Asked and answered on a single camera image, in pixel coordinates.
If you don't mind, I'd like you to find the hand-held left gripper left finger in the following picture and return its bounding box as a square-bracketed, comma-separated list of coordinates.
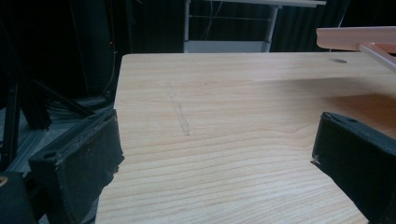
[27, 108, 125, 224]

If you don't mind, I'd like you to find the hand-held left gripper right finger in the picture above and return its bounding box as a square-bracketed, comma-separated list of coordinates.
[310, 111, 396, 224]

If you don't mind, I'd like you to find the black metal stand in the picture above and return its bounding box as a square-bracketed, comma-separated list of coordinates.
[0, 77, 116, 175]

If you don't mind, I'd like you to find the pink plastic rack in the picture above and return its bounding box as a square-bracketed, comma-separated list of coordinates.
[316, 25, 396, 74]

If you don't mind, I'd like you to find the dark curtain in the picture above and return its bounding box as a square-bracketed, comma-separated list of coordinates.
[270, 0, 396, 53]

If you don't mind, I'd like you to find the white metal table frame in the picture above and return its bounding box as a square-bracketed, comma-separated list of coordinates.
[182, 0, 327, 54]

